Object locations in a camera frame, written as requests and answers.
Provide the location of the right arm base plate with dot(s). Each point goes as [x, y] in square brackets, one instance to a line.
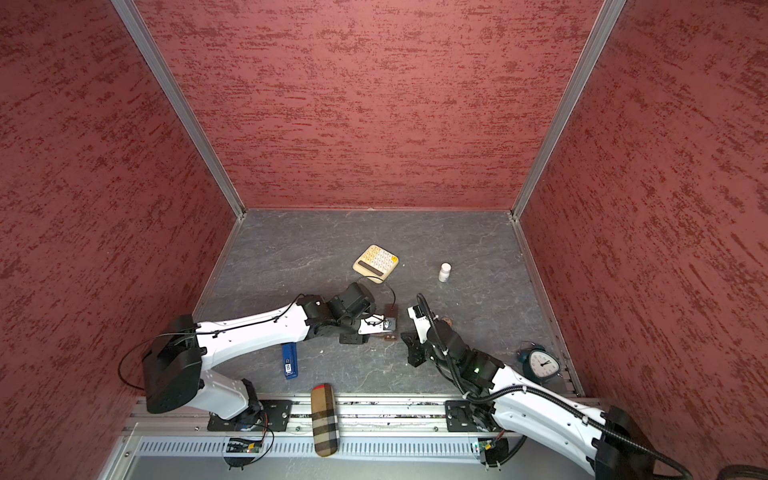
[468, 416]

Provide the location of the brown weekly pill organizer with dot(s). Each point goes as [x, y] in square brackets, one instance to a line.
[391, 314]

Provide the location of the left circuit board with wires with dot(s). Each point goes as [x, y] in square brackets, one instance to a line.
[243, 447]

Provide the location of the right corner aluminium profile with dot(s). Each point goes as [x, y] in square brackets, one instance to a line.
[600, 32]

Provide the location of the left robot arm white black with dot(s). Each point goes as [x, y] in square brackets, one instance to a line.
[179, 364]

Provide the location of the plaid glasses case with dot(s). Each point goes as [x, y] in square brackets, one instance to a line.
[325, 427]

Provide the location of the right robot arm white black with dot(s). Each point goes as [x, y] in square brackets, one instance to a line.
[607, 444]

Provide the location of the right circuit board with wires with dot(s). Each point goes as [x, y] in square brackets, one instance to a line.
[497, 451]

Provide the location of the aluminium front rail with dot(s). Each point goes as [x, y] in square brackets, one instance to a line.
[381, 437]

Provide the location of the teal alarm clock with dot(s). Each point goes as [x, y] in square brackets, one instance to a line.
[538, 365]

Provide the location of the corner aluminium profile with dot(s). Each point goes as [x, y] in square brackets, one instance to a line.
[600, 32]
[131, 18]

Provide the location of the yellow calculator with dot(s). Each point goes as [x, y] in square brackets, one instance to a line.
[376, 264]

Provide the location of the left corner aluminium profile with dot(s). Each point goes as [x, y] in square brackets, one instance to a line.
[131, 18]

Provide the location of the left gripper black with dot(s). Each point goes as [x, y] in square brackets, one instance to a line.
[353, 338]

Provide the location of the circuit board with wires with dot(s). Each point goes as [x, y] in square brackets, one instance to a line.
[497, 451]
[243, 447]

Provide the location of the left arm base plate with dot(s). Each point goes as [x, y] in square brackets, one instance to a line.
[274, 415]

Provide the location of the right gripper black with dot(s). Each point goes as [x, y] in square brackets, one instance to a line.
[414, 348]

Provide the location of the white pill bottle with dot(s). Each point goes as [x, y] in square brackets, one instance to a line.
[444, 273]

